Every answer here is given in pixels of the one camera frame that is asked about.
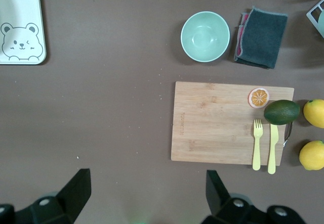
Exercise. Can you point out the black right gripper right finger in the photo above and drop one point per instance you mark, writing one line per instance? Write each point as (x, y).
(220, 201)

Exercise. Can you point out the orange slice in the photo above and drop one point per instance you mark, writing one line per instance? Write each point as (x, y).
(258, 96)

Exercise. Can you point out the pale green cup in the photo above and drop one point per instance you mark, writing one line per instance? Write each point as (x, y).
(322, 23)

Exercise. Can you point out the mint green bowl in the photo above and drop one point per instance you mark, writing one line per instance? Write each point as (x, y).
(205, 37)

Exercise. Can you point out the wooden cutting board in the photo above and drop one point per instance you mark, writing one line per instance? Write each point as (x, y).
(215, 123)

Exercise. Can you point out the dark grey cloth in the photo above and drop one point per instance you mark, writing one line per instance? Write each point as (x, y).
(263, 39)

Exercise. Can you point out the yellow plastic fork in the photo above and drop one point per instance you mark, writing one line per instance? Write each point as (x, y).
(257, 143)

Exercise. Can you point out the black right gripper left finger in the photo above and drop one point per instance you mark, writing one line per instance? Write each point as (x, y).
(71, 198)

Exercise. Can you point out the green avocado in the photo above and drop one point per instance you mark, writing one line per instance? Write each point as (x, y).
(282, 112)

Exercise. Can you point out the cream tray with bear print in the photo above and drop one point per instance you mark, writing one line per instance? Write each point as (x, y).
(22, 11)

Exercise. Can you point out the yellow lemon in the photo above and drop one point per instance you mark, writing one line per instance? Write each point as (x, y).
(315, 114)
(312, 155)

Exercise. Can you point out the pink cloth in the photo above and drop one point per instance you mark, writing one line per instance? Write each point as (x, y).
(240, 37)

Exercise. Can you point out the yellow plastic knife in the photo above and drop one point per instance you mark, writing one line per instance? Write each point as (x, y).
(273, 148)

